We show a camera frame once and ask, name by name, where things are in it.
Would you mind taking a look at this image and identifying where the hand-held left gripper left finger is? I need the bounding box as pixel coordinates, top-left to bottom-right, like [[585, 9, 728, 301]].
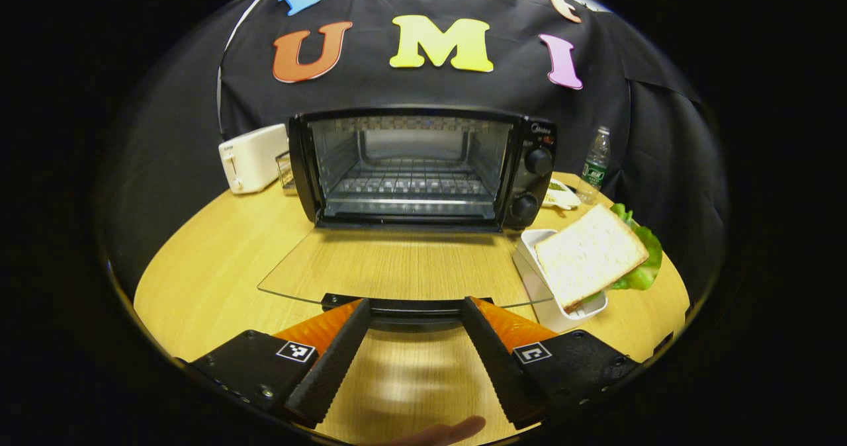
[[185, 298, 371, 427]]

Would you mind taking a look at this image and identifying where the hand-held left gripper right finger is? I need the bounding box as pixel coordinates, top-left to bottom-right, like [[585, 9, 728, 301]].
[[461, 296, 641, 430]]

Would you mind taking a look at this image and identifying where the lettuce sandwich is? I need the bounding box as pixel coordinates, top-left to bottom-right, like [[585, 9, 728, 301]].
[[535, 202, 664, 314]]

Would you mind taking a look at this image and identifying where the black electric oven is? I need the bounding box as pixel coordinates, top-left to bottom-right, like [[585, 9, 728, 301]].
[[257, 105, 558, 333]]

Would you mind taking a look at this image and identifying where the small white rectangular tray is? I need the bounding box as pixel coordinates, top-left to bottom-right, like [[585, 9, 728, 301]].
[[512, 228, 608, 333]]

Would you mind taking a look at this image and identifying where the white divided condiment dish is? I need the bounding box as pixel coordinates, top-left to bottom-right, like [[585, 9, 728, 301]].
[[543, 178, 582, 210]]

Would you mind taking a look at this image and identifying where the clear plastic water bottle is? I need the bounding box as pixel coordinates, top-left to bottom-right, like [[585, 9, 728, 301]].
[[576, 126, 611, 206]]

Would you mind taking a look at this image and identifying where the white toaster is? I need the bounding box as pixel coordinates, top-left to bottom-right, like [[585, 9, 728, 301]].
[[218, 123, 290, 195]]

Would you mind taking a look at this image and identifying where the black backdrop cloth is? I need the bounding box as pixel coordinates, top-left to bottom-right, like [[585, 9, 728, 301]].
[[99, 0, 729, 301]]

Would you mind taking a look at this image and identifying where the wire basket holder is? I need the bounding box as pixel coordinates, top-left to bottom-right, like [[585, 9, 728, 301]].
[[276, 152, 296, 190]]

